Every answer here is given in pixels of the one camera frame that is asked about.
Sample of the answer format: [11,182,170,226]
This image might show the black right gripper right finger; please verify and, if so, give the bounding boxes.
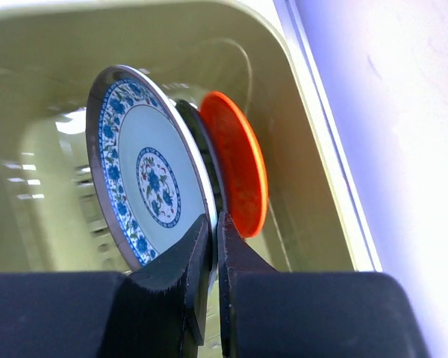
[217,212,429,357]

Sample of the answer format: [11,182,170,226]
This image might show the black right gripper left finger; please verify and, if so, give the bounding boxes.
[0,216,209,357]

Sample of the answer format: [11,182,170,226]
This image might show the orange plate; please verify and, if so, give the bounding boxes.
[199,91,269,238]

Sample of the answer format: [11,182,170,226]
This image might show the black plate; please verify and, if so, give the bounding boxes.
[175,99,228,214]

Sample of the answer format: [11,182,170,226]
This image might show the green dish rack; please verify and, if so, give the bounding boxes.
[0,0,384,358]

